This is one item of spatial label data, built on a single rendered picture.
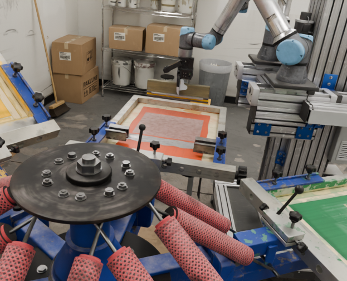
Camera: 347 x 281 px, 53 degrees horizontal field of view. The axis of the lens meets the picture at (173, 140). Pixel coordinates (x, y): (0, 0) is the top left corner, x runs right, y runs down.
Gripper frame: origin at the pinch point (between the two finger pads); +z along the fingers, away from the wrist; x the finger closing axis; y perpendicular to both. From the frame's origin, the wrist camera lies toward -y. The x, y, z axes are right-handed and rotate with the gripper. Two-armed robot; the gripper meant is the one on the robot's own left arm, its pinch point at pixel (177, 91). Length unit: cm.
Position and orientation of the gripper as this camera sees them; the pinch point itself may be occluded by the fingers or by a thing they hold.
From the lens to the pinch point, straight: 198.6
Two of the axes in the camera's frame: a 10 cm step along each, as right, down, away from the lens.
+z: -0.8, 9.0, 4.3
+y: 9.8, 1.4, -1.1
